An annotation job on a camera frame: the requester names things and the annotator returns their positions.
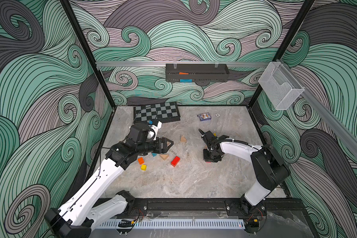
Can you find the red rectangular block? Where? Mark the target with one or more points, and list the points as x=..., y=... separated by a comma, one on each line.
x=175, y=161

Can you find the white perforated cable duct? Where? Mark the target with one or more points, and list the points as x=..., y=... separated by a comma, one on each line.
x=193, y=223

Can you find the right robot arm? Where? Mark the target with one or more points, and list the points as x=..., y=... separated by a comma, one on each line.
x=269, y=167

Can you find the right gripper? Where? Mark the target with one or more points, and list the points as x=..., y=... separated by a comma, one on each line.
x=208, y=157

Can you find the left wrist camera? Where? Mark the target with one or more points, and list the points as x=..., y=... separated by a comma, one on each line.
x=144, y=131

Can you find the black wall tray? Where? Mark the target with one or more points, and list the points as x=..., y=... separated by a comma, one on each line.
x=197, y=73

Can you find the clear acrylic holder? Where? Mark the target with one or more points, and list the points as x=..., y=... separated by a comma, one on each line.
x=280, y=85

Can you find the aluminium wall rail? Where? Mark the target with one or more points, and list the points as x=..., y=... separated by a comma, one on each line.
x=128, y=63

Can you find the playing card box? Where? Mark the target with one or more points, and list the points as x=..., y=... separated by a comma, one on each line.
x=204, y=117

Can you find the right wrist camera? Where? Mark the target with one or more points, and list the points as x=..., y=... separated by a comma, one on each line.
x=209, y=139

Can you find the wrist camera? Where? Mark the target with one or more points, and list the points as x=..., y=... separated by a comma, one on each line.
x=209, y=139
x=144, y=131

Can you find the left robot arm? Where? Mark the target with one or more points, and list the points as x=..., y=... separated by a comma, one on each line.
x=79, y=216

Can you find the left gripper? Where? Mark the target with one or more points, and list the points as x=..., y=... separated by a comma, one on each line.
x=158, y=142

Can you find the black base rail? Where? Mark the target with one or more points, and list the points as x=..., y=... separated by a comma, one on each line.
x=231, y=206

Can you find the black grey chessboard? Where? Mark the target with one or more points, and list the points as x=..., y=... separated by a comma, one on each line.
x=164, y=112

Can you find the orange cube block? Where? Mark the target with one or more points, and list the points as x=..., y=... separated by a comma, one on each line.
x=141, y=161

